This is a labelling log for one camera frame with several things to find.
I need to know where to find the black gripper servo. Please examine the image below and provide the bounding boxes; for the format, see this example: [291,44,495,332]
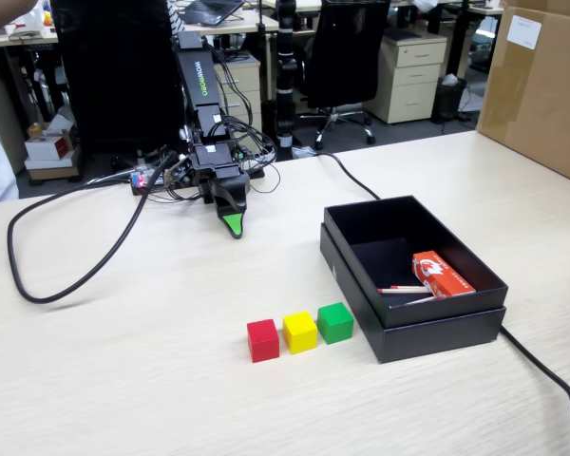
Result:
[194,161,252,240]

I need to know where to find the black cardboard box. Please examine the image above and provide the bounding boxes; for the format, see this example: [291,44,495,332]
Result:
[322,194,509,330]

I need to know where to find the white box red side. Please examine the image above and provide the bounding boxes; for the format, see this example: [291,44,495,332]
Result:
[25,135,75,162]

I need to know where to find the black office chair chrome base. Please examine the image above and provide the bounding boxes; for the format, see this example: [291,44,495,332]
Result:
[296,0,391,151]

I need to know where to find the small wrist camera board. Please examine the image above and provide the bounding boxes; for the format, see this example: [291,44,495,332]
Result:
[163,159,195,189]

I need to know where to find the beige three-drawer cabinet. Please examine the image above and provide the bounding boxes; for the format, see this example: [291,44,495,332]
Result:
[363,32,448,125]

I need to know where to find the red wooden cube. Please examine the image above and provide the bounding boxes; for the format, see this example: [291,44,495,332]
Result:
[246,318,280,365]

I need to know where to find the large brown cardboard box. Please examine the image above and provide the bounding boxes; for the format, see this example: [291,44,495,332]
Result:
[475,0,570,189]

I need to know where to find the flat brown cardboard box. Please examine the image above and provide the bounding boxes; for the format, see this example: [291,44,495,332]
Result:
[27,163,82,182]

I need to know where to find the light wooden laptop desk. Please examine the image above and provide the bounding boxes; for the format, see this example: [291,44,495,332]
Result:
[170,9,281,37]

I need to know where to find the long black power cable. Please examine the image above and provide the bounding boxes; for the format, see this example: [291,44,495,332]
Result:
[308,150,570,456]

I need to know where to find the beige drawer cabinet with key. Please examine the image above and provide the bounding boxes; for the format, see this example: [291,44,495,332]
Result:
[212,51,263,143]

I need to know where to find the thick black camera cable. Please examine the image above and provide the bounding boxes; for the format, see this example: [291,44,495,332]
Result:
[7,151,178,305]

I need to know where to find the yellow wooden cube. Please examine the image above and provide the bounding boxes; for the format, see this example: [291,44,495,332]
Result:
[282,311,319,355]

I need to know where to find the black pole white bands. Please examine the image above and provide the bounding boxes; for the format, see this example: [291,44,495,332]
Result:
[274,0,299,161]

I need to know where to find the black laptop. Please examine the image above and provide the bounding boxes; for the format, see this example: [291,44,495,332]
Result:
[179,0,246,28]

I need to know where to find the open cardboard box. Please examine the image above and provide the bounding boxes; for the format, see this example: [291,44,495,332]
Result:
[27,118,77,143]

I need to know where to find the green wooden cube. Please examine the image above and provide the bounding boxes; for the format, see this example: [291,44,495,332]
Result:
[316,301,355,346]

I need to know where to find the tall beige side cabinet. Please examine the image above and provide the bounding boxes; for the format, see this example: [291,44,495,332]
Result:
[0,61,29,177]

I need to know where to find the person bare forearm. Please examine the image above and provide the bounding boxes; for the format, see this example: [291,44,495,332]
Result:
[0,0,37,35]

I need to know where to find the wide black mesh chair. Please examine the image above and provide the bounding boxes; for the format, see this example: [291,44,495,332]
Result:
[50,0,187,154]

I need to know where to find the black pouch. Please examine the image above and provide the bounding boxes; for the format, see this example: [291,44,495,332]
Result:
[383,27,424,42]

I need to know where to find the black mesh trash bin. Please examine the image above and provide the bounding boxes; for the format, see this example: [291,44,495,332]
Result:
[431,73,469,124]

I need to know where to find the orange matchbox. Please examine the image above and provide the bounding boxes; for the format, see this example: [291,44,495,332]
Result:
[411,250,477,300]

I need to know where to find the blue controller circuit board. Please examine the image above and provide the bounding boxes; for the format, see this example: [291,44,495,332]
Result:
[130,161,194,196]

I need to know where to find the beige desk telephone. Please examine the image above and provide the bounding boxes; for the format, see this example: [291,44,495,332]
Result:
[8,21,47,42]

